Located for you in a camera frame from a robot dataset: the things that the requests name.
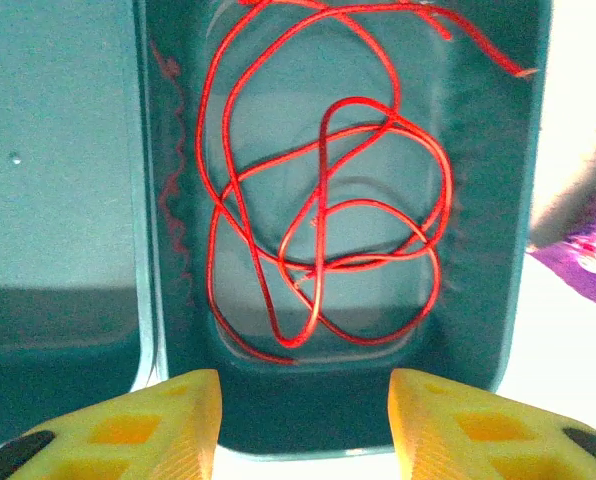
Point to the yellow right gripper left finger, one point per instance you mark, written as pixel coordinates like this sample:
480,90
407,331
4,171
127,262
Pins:
128,430

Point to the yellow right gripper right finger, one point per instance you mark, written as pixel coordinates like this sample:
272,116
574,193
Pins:
478,430

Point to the dark teal plastic bin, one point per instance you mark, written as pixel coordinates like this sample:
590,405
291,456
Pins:
53,150
483,250

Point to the purple candy bag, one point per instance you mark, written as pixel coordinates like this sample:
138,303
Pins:
583,260

